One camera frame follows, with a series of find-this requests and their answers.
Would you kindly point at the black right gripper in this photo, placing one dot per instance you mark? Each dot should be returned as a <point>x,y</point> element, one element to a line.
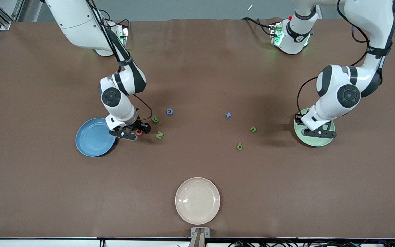
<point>142,126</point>

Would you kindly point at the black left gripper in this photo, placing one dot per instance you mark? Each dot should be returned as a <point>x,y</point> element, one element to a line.
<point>298,120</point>

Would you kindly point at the red foam letter O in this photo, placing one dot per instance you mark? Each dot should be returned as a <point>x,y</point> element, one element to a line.
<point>137,132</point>

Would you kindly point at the green foam letter B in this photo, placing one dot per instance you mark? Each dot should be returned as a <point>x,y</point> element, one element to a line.
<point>155,119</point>

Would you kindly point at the green foam letter N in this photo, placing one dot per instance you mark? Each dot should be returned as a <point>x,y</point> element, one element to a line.
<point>159,135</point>

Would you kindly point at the blue foam letter C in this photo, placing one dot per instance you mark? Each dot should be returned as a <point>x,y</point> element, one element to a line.
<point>169,109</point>

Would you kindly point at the green letter b piece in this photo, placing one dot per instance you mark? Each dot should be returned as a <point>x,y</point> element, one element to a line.
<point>237,144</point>

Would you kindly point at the blue foam letter x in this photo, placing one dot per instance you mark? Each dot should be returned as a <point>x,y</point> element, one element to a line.
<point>228,115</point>

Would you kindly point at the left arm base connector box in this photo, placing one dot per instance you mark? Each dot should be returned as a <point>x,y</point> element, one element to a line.
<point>275,34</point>

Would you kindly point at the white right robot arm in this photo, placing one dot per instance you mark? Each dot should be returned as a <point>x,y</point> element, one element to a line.
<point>81,20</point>

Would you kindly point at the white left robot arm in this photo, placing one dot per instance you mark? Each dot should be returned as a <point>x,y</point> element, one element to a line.
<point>341,94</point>

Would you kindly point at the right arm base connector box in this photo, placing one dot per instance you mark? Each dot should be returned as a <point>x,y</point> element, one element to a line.
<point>123,34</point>

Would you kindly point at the light green plate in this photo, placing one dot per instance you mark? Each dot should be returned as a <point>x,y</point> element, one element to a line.
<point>315,142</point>

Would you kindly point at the blue plate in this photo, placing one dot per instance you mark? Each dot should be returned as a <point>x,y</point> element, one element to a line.
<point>93,142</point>

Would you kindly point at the beige plate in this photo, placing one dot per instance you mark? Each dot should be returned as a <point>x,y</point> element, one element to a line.
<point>197,200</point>

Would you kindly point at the brown table mat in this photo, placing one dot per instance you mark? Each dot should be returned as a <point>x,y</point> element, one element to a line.
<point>197,68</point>

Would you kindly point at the silver camera mount bracket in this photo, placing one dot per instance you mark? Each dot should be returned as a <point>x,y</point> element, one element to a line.
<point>199,235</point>

